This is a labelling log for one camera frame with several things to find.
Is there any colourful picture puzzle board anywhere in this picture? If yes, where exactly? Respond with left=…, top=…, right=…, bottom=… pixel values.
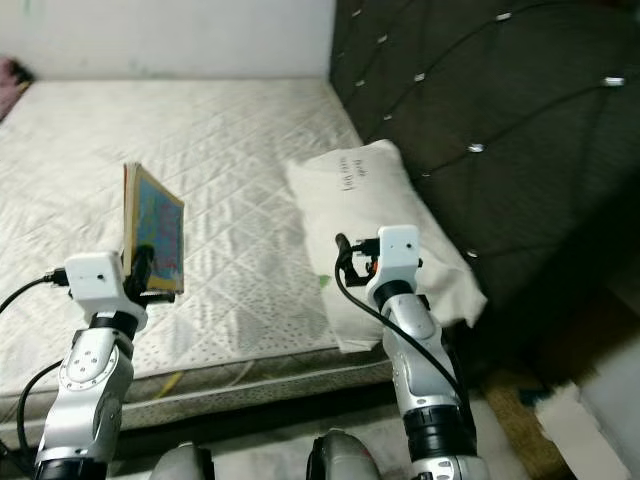
left=122, top=162, right=186, bottom=296

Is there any white pillow with writing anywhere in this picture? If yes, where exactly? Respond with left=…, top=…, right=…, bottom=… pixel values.
left=285, top=140, right=488, bottom=354

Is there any pink cartoon mouse blanket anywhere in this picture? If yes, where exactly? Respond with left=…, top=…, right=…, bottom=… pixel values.
left=0, top=58, right=33, bottom=121

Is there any white quilted mattress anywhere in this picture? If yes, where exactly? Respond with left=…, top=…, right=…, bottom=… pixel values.
left=0, top=78, right=461, bottom=451

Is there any grey left robot leg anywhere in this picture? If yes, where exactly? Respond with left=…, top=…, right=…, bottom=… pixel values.
left=150, top=443, right=216, bottom=480

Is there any grey robot leg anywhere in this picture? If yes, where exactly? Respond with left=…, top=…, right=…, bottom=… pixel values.
left=150, top=443, right=216, bottom=480
left=305, top=430, right=381, bottom=480

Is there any grey right robot leg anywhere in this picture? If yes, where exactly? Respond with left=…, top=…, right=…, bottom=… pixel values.
left=305, top=430, right=381, bottom=480

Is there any black tufted headboard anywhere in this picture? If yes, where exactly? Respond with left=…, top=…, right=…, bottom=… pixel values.
left=328, top=0, right=640, bottom=371

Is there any white flat panel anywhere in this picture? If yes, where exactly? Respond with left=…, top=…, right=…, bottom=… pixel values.
left=535, top=385, right=626, bottom=480

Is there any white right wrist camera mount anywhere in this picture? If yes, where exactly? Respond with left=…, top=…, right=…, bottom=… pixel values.
left=365, top=226, right=421, bottom=301

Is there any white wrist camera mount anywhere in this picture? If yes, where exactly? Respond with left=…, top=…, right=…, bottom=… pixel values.
left=65, top=252, right=141, bottom=321
left=365, top=226, right=421, bottom=301

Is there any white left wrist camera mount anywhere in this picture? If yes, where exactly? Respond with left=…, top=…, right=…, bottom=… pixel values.
left=65, top=252, right=141, bottom=321

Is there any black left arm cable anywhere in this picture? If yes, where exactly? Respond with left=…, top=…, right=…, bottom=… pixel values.
left=0, top=272, right=71, bottom=471

